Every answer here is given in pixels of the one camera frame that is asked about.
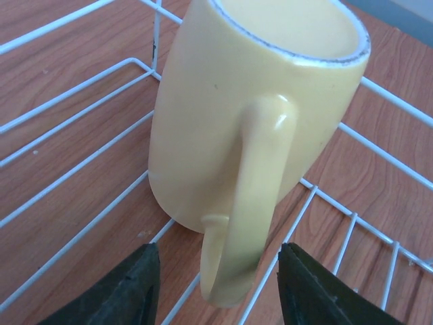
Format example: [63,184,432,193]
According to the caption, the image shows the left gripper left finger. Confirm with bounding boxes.
[39,243,160,325]

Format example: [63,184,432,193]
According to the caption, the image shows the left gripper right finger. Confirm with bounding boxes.
[277,242,401,325]

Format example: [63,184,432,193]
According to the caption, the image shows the yellow ceramic mug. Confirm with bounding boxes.
[148,1,371,308]

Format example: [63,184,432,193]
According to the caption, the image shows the white wire dish rack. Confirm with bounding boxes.
[1,1,432,324]

